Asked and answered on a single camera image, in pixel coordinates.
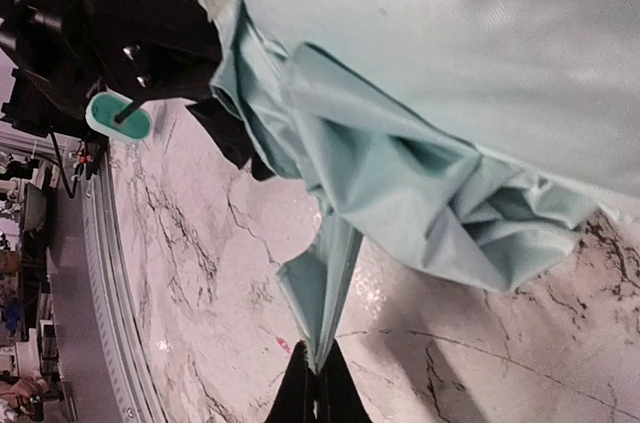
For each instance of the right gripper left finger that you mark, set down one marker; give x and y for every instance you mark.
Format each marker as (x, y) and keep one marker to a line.
(295, 399)

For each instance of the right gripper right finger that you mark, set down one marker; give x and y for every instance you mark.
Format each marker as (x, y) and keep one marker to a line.
(337, 397)

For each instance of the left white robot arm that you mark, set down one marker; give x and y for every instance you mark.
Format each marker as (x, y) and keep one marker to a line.
(28, 109)

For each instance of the mint green folding umbrella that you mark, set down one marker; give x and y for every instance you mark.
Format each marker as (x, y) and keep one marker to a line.
(467, 138)

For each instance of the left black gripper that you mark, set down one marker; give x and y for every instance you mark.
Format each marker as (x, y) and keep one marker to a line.
(143, 49)

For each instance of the front aluminium rail base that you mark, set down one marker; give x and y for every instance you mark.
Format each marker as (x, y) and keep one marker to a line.
(136, 395)

